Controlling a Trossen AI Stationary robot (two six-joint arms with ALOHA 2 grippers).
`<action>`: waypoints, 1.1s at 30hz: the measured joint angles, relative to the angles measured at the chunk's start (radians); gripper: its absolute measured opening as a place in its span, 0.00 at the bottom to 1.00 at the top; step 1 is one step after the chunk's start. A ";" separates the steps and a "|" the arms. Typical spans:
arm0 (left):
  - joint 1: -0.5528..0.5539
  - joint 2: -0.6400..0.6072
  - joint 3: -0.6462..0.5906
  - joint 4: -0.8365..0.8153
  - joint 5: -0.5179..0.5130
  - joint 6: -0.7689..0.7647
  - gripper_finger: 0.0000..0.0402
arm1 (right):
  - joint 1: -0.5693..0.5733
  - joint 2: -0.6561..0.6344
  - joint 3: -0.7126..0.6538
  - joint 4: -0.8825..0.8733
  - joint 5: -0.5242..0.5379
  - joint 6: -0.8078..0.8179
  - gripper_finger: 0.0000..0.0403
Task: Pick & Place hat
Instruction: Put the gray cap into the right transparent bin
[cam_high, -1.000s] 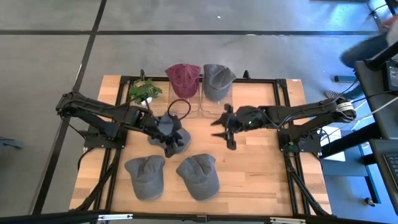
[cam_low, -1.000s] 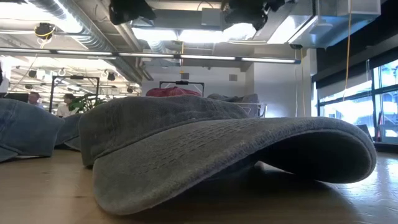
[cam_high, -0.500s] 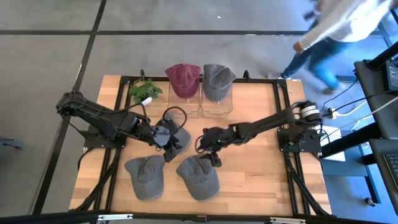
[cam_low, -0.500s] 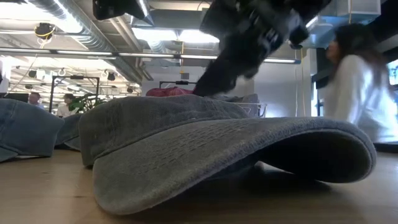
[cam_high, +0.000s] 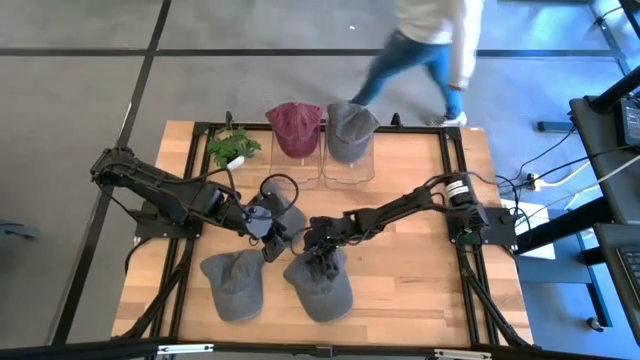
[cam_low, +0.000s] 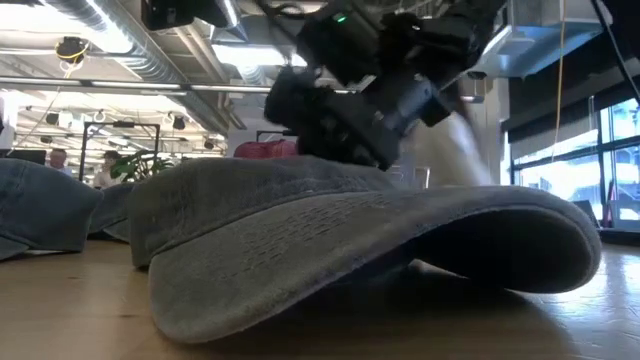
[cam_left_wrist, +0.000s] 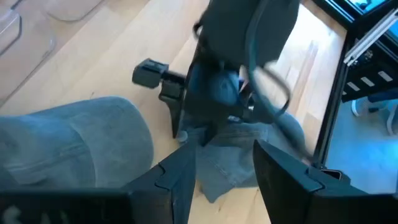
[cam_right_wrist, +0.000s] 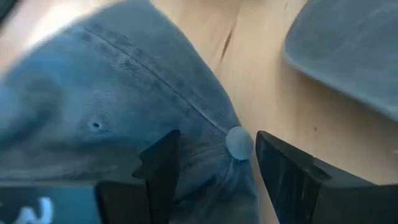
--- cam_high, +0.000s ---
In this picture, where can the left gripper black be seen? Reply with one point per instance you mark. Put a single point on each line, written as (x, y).
(272, 207)

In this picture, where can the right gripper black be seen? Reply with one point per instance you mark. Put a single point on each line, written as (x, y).
(325, 232)

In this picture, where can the grey baseball cap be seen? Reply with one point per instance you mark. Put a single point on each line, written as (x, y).
(235, 287)
(320, 297)
(350, 130)
(296, 220)

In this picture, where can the maroon baseball cap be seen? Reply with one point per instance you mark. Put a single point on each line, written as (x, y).
(296, 127)

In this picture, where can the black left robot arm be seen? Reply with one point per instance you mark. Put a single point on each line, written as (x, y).
(160, 187)

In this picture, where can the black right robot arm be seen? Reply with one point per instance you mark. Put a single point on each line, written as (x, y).
(400, 207)

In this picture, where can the clear plastic bin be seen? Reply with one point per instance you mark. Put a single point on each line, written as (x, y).
(350, 172)
(295, 170)

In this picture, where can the green plant in white pot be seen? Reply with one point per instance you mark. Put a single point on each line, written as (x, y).
(230, 145)

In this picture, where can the black clamp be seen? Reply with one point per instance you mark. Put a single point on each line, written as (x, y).
(396, 120)
(229, 120)

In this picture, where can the white paper sheet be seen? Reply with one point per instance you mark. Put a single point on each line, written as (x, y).
(532, 235)

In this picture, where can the white power strip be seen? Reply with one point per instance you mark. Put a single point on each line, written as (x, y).
(534, 182)

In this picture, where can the person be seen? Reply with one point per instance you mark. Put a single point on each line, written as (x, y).
(430, 50)

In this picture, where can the black desk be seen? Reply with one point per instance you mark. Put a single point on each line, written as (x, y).
(600, 150)

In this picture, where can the black laptop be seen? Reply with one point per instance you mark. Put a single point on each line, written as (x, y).
(622, 270)

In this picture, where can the black power adapter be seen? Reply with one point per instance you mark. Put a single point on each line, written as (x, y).
(631, 121)

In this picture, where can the silver aluminium bracket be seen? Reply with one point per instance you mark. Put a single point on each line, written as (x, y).
(462, 354)
(185, 348)

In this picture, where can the black aluminium table frame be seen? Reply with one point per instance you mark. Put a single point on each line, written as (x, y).
(452, 165)

